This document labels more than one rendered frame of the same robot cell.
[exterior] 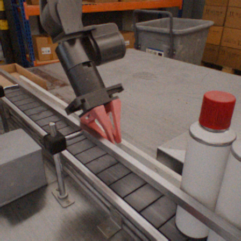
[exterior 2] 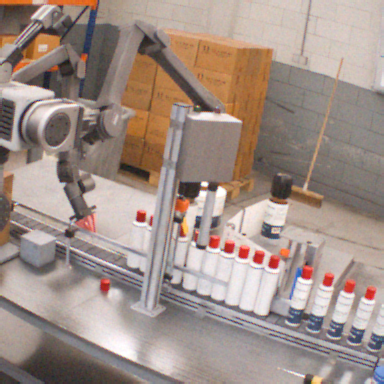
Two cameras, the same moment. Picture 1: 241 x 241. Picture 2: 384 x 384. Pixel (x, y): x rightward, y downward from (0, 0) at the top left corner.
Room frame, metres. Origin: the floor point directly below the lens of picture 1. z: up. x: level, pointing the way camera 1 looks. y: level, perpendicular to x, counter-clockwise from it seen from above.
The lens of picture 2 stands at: (-1.71, 0.69, 1.86)
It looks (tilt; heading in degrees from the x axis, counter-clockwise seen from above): 18 degrees down; 334
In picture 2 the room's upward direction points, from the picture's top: 10 degrees clockwise
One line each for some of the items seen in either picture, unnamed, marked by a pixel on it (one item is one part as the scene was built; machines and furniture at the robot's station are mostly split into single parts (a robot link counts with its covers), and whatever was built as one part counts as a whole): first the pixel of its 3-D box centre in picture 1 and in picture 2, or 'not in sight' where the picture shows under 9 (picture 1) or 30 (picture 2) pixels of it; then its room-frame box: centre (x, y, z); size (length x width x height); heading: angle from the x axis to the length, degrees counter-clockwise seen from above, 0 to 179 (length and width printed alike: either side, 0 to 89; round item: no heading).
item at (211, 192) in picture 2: not in sight; (207, 216); (-0.02, -0.20, 1.18); 0.04 x 0.04 x 0.21
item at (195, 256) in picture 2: not in sight; (195, 260); (0.08, -0.25, 0.98); 0.05 x 0.05 x 0.20
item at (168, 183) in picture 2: not in sight; (164, 212); (0.04, -0.09, 1.16); 0.04 x 0.04 x 0.67; 40
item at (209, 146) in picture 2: not in sight; (204, 146); (0.03, -0.18, 1.38); 0.17 x 0.10 x 0.19; 95
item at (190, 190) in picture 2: not in sight; (185, 210); (0.41, -0.34, 1.03); 0.09 x 0.09 x 0.30
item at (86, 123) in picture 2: not in sight; (77, 122); (-0.04, 0.24, 1.45); 0.09 x 0.08 x 0.12; 32
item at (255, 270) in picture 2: not in sight; (253, 280); (-0.08, -0.38, 0.98); 0.05 x 0.05 x 0.20
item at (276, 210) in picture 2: not in sight; (276, 208); (0.42, -0.75, 1.04); 0.09 x 0.09 x 0.29
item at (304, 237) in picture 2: not in sight; (303, 236); (-0.09, -0.52, 1.14); 0.14 x 0.11 x 0.01; 40
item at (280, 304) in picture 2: not in sight; (293, 273); (-0.10, -0.52, 1.01); 0.14 x 0.13 x 0.26; 40
